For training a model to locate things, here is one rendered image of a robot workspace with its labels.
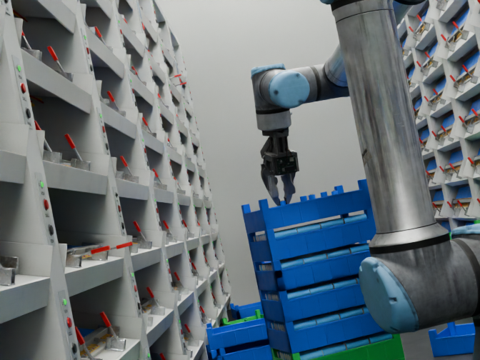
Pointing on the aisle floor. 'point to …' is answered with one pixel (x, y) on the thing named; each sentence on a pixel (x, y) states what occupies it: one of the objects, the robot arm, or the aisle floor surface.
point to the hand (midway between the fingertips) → (281, 201)
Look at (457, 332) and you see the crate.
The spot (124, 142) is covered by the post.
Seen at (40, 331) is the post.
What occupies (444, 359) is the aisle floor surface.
